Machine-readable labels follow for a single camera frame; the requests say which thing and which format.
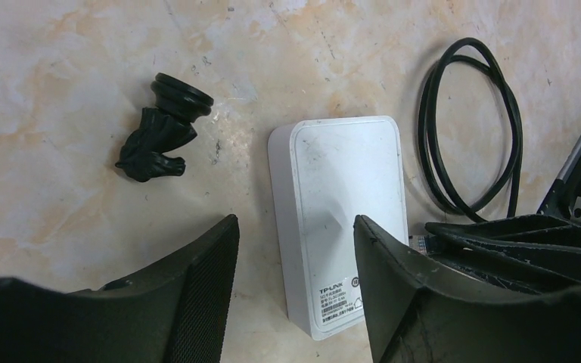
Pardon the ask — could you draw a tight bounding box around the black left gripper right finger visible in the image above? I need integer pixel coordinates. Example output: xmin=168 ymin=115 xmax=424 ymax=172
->
xmin=354 ymin=216 xmax=581 ymax=362

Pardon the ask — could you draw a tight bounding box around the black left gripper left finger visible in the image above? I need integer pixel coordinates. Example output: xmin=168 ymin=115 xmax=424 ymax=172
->
xmin=0 ymin=215 xmax=240 ymax=362

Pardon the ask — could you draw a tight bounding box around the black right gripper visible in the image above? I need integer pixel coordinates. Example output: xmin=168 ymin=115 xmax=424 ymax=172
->
xmin=424 ymin=135 xmax=581 ymax=294

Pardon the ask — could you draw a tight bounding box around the white TP-Link switch box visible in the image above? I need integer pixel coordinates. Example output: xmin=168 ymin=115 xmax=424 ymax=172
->
xmin=268 ymin=116 xmax=408 ymax=341

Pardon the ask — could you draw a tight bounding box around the black ethernet cable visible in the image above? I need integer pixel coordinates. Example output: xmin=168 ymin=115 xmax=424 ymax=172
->
xmin=417 ymin=36 xmax=524 ymax=224

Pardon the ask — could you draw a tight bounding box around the small black rubber part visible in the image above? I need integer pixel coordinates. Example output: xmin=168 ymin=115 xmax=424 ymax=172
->
xmin=115 ymin=73 xmax=214 ymax=182

